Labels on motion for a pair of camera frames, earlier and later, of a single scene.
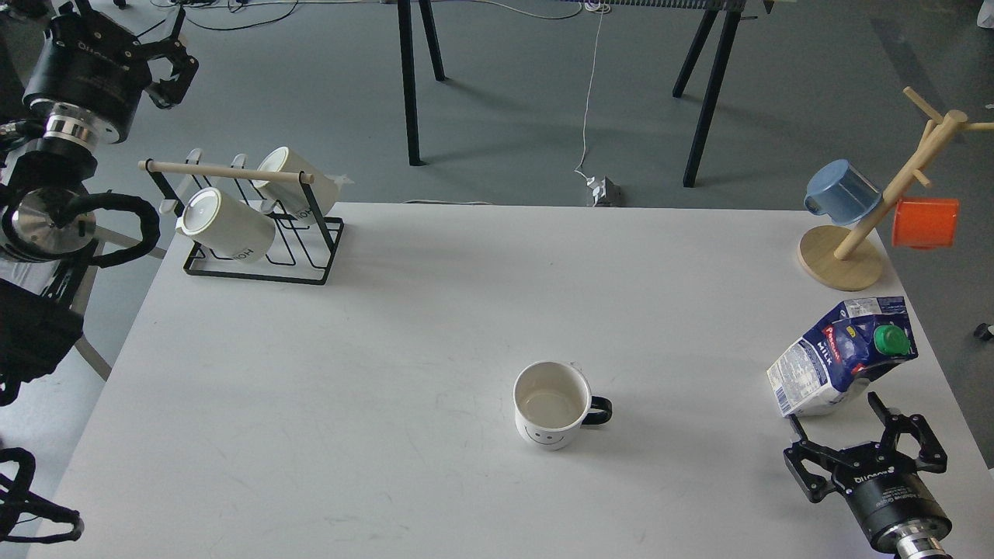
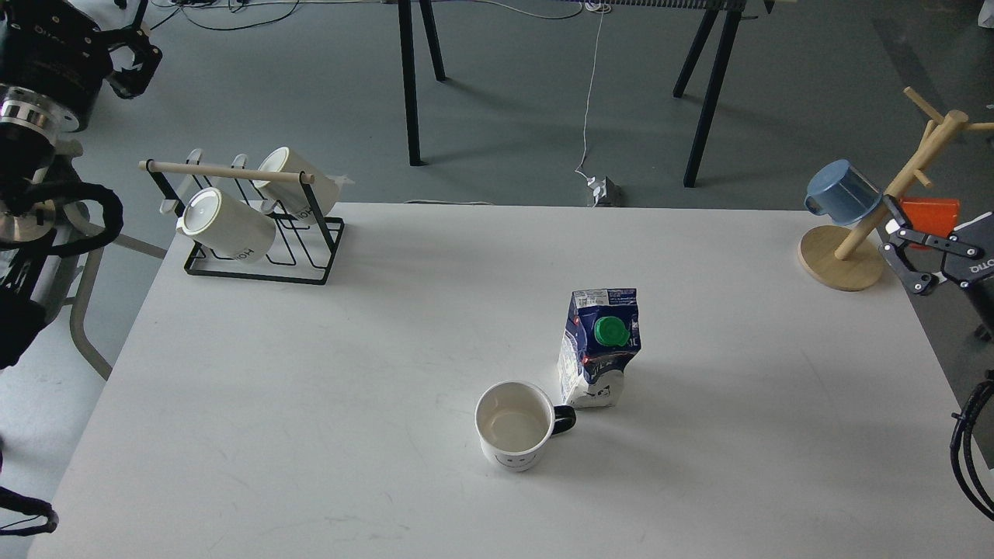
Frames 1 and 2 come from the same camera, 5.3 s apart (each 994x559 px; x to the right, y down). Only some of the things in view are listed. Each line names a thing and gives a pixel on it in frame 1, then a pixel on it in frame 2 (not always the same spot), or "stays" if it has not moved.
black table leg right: (721, 26) stays
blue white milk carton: (866, 337) → (603, 333)
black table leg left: (408, 51) stays
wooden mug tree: (843, 259) stays
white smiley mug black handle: (552, 401) → (516, 421)
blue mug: (837, 189) stays
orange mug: (924, 223) stays
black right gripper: (884, 488) → (964, 262)
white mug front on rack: (225, 225) stays
